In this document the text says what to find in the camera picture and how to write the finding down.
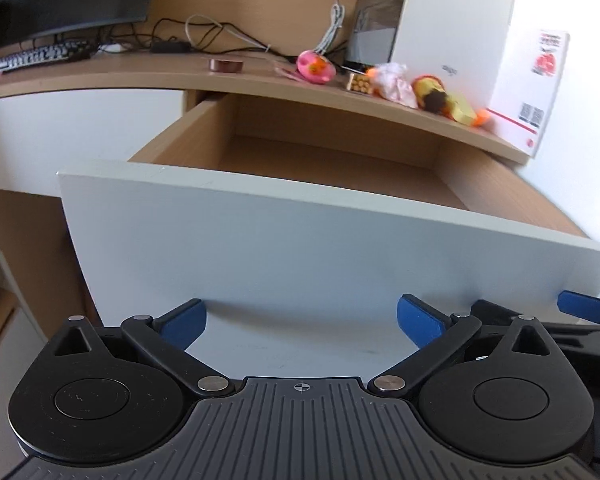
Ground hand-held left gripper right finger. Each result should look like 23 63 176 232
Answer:
372 294 558 400

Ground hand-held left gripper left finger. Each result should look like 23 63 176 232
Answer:
50 299 232 400

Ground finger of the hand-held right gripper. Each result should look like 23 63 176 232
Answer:
556 290 600 326
470 300 518 328

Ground white front wooden drawer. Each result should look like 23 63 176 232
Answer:
56 95 600 351

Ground yellow toy cake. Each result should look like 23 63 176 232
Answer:
411 75 476 123

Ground white desk front panel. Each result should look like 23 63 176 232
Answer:
0 87 187 196

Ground white and pink doll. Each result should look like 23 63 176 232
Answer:
369 62 418 108

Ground clear box of yellow sticks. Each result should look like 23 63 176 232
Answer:
347 71 376 95

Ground pink round toy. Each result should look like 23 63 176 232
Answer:
275 50 338 85

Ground white computer case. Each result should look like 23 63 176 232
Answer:
347 0 521 108

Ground black and white keyboard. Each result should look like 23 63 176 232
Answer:
0 40 93 75

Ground black cables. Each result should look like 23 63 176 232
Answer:
100 17 301 58

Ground white looped cable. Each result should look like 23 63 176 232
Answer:
185 14 273 56

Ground white cable bundle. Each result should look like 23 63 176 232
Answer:
310 0 347 56

